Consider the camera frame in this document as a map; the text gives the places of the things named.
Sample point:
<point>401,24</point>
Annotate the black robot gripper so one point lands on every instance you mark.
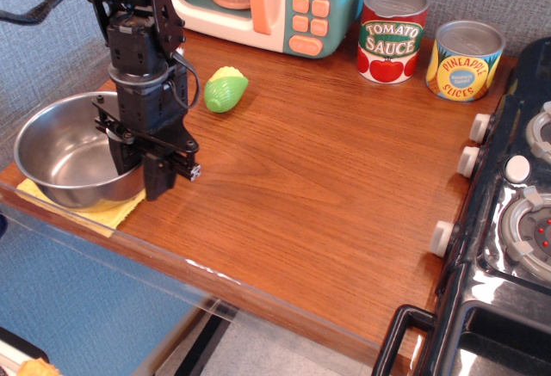
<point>144,122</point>

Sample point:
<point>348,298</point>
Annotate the stainless steel pot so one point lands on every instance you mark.
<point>63,153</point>

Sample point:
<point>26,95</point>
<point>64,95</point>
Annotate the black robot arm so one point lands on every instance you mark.
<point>141,35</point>

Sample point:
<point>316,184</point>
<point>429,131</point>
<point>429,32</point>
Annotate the teal toy microwave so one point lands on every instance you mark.
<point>312,29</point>

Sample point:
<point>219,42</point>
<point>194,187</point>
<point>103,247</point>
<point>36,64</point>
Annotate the yellow folded cloth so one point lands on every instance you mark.
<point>108,214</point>

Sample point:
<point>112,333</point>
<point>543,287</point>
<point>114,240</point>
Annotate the green toy corn cob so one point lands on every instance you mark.
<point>224,89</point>

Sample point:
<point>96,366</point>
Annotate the tomato sauce can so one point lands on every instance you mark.
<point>390,37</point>

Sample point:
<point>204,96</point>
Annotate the white stove knob bottom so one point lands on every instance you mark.
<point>440,237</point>

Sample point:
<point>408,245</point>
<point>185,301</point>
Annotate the white stove knob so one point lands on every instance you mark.
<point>479,128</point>
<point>440,237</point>
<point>467,161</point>

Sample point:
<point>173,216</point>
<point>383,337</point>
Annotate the white stove knob middle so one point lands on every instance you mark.
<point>467,161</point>

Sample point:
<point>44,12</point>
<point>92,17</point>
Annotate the white stove knob top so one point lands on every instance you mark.
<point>479,128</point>

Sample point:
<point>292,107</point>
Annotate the pineapple slices can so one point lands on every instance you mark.
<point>464,60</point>

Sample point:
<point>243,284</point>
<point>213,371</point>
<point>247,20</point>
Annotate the black toy stove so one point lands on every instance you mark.
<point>492,313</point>

